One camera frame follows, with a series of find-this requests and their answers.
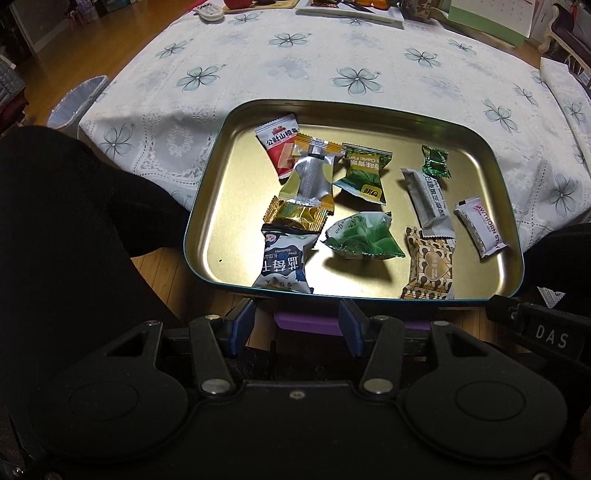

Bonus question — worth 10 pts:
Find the gold yellow candy packet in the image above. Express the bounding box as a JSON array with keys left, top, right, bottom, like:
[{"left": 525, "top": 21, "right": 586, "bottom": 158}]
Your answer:
[{"left": 263, "top": 196, "right": 329, "bottom": 233}]

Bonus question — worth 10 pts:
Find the brown heart snack packet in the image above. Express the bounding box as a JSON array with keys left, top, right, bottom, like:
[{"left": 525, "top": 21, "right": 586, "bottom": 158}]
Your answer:
[{"left": 402, "top": 227, "right": 455, "bottom": 300}]

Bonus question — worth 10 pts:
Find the long grey snack bar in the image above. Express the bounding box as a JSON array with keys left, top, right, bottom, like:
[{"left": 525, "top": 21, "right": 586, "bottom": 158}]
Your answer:
[{"left": 401, "top": 168, "right": 456, "bottom": 240}]

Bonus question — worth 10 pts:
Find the blue white snack packet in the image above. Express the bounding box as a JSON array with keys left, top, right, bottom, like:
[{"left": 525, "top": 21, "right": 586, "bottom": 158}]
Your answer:
[{"left": 253, "top": 224, "right": 318, "bottom": 294}]

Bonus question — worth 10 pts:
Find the red white hawthorn packet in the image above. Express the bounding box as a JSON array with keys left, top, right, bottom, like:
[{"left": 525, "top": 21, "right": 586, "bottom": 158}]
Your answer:
[{"left": 254, "top": 114, "right": 300, "bottom": 179}]

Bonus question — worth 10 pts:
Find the white hawthorn strip packet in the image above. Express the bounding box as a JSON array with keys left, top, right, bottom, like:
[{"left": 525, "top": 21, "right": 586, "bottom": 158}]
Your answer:
[{"left": 454, "top": 197, "right": 506, "bottom": 259}]

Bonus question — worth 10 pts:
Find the white floral tablecloth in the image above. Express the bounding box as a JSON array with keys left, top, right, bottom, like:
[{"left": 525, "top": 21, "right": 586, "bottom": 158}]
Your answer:
[{"left": 80, "top": 10, "right": 590, "bottom": 249}]

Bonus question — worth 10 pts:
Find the silver yellow foil packet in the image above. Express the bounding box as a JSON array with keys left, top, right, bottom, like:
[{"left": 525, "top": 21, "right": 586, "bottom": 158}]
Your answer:
[{"left": 279, "top": 133, "right": 345, "bottom": 215}]

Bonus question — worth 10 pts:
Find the small green foil candy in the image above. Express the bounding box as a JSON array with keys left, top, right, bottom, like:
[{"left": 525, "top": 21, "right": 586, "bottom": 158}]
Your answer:
[{"left": 422, "top": 145, "right": 452, "bottom": 179}]

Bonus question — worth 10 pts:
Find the white rectangular plate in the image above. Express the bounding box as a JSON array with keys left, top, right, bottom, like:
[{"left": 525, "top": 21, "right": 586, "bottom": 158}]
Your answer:
[{"left": 295, "top": 1, "right": 405, "bottom": 29}]

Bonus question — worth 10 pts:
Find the gold metal tray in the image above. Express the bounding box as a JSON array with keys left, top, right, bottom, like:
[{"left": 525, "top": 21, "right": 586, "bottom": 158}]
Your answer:
[{"left": 182, "top": 98, "right": 525, "bottom": 303}]

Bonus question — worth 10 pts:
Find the green garlic pea packet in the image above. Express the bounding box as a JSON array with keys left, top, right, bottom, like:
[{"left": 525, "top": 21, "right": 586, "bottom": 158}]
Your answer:
[{"left": 334, "top": 143, "right": 393, "bottom": 205}]

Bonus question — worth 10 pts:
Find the yellow cutting board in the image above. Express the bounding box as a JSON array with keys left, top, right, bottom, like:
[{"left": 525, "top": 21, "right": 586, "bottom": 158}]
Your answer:
[{"left": 222, "top": 0, "right": 298, "bottom": 14}]

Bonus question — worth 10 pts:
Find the patterned paper box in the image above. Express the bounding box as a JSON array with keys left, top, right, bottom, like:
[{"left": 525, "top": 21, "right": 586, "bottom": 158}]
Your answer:
[{"left": 401, "top": 0, "right": 440, "bottom": 21}]

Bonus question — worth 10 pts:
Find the green white leaf packet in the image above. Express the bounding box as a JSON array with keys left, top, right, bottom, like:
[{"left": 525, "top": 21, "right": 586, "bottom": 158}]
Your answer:
[{"left": 322, "top": 211, "right": 405, "bottom": 260}]

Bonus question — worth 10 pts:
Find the red apple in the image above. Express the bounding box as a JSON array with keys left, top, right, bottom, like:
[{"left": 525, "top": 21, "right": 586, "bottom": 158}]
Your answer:
[{"left": 223, "top": 0, "right": 252, "bottom": 10}]

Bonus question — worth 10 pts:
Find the white remote control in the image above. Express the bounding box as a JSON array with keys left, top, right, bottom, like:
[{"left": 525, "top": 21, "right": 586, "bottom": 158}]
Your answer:
[{"left": 192, "top": 2, "right": 224, "bottom": 23}]

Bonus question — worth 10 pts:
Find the desk calendar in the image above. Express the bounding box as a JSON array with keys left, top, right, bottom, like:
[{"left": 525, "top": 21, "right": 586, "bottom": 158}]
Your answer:
[{"left": 448, "top": 0, "right": 535, "bottom": 46}]

